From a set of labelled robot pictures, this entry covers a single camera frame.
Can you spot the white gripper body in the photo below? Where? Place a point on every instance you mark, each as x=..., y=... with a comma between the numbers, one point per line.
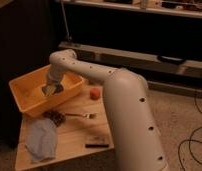
x=52, y=83

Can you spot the yellow plastic tray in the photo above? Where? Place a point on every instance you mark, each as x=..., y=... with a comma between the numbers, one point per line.
x=28, y=95

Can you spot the blue sponge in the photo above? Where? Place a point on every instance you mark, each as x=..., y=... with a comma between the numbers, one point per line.
x=49, y=90

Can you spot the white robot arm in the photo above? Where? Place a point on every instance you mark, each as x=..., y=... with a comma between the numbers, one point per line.
x=135, y=135

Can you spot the dark brown cluster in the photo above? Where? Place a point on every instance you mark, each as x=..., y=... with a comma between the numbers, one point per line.
x=55, y=116

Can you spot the thin metal pole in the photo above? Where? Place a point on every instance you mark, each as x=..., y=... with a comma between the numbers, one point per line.
x=68, y=37

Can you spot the red block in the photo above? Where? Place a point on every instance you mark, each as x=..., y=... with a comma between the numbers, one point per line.
x=95, y=93

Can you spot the silver fork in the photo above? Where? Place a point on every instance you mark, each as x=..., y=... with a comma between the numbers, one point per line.
x=88, y=116

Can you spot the grey blue cloth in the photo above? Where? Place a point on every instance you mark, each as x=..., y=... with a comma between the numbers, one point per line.
x=41, y=140

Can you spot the wooden table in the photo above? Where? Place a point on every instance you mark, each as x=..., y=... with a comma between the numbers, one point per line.
x=72, y=134

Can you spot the black rectangular eraser block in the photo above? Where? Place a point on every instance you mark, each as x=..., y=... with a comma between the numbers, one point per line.
x=96, y=142

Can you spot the low wooden shelf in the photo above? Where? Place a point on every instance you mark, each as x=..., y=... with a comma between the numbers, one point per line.
x=134, y=60

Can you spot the black remote on shelf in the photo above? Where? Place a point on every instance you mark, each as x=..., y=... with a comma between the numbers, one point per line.
x=171, y=61

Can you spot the upper shelf board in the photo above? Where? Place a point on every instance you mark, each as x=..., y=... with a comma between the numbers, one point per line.
x=149, y=7

